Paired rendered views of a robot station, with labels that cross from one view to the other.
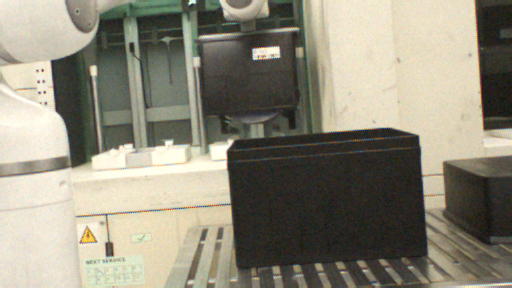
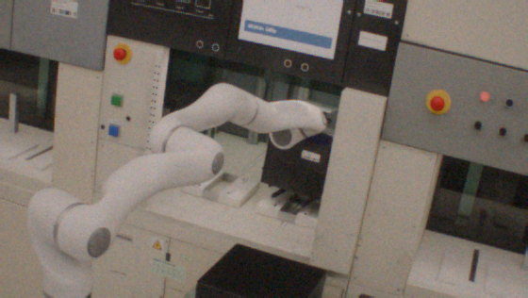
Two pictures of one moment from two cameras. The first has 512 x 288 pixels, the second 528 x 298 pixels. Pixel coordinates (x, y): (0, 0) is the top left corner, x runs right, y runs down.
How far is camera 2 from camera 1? 1.16 m
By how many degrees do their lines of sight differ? 21
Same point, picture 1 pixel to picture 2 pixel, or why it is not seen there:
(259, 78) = (301, 171)
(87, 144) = not seen: hidden behind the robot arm
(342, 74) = (324, 216)
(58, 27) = (83, 256)
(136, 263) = (181, 270)
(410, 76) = (373, 226)
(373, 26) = (352, 194)
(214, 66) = (275, 152)
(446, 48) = (401, 218)
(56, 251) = not seen: outside the picture
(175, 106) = not seen: hidden behind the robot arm
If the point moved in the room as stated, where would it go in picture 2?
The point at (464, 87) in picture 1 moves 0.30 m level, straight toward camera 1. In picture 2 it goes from (404, 245) to (356, 280)
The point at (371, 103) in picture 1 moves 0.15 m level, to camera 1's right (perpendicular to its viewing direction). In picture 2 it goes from (338, 240) to (387, 252)
